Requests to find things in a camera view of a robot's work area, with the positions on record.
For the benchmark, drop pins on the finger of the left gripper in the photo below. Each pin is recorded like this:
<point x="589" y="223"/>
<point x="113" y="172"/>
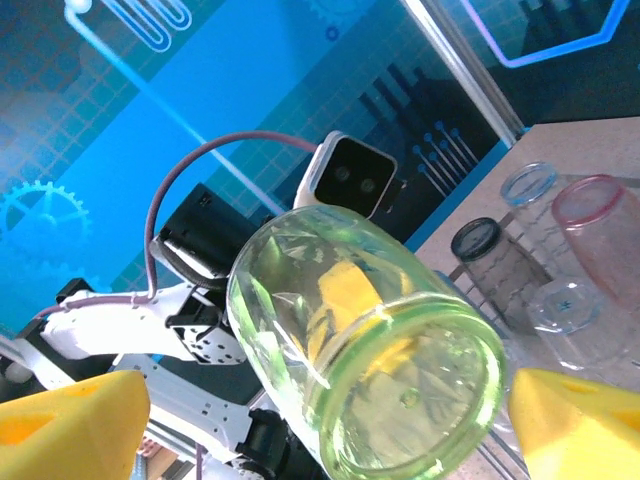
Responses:
<point x="397" y="357"/>
<point x="345" y="300"/>

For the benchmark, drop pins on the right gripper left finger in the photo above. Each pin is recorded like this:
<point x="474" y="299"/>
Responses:
<point x="65" y="435"/>

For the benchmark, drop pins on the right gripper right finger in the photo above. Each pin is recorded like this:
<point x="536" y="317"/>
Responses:
<point x="575" y="430"/>

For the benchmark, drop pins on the green plastic cup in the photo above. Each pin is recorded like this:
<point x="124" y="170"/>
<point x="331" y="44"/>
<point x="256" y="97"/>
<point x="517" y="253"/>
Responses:
<point x="280" y="260"/>

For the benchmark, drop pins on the grey smoked plastic cup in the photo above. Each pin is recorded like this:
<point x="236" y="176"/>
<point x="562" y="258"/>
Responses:
<point x="495" y="280"/>

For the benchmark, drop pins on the clear plastic cup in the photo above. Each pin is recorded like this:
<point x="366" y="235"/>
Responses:
<point x="537" y="220"/>
<point x="565" y="305"/>

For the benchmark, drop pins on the red plastic cup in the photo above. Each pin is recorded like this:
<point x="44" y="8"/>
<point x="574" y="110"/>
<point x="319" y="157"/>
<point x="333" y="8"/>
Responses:
<point x="605" y="250"/>

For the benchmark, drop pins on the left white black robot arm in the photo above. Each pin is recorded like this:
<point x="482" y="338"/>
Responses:
<point x="115" y="325"/>

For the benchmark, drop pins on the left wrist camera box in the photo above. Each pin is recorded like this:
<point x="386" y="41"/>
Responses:
<point x="350" y="175"/>

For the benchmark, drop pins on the aluminium frame post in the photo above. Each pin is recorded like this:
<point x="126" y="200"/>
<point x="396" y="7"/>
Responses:
<point x="460" y="65"/>

